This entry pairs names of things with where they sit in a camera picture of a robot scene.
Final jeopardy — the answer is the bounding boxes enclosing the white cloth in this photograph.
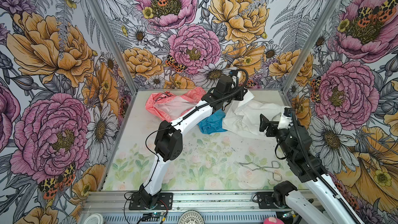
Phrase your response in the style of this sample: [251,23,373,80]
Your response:
[222,90,287,140]

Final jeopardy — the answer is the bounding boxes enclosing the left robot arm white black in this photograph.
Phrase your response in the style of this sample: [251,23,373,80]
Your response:
[137,69,248,209]

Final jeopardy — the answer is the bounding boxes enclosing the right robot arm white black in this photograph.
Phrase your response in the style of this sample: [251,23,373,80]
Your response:
[259,108,363,224]

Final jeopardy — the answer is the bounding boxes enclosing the teal blue cloth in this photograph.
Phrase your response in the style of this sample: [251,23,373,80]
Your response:
[198,110,227,134]

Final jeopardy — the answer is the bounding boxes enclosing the pink patterned cloth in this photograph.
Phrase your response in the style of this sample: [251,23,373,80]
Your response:
[145,88,206,122]

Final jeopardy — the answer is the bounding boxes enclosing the pink round object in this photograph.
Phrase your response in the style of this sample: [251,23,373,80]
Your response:
[263,217,284,224]

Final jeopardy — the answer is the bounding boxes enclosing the white round fan grille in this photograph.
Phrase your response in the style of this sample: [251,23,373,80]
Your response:
[177,210,205,224]

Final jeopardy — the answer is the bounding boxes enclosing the green circuit board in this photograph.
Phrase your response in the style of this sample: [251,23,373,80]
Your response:
[141,212,167,223]

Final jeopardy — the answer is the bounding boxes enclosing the white round lid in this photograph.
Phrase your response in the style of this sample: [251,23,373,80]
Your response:
[83,213,105,224]

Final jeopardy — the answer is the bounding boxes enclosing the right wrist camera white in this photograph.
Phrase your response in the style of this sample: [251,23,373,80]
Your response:
[277,107,293,130]

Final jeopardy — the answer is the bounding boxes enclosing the metal wire tongs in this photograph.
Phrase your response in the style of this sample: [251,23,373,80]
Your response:
[238,161,283,182]

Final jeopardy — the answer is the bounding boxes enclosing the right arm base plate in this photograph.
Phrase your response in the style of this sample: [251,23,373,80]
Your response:
[255,191,282,209]

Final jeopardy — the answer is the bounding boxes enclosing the aluminium front rail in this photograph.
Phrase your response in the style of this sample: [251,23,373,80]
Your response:
[80,189,312,214]

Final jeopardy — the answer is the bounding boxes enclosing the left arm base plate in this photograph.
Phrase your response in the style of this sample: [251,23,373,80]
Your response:
[128,191,174,211]

